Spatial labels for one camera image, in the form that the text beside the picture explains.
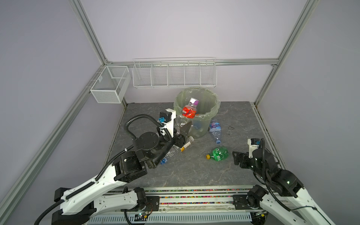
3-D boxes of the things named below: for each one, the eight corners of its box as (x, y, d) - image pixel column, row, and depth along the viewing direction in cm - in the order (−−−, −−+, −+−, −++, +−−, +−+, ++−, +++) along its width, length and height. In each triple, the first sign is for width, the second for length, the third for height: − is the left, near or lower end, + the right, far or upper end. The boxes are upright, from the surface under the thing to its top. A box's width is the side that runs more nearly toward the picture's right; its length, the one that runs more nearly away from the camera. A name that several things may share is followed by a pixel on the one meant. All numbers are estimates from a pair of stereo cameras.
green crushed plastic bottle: (206, 161, 91) (207, 158, 88) (205, 149, 96) (205, 146, 93) (227, 161, 91) (229, 158, 88) (225, 149, 96) (227, 146, 93)
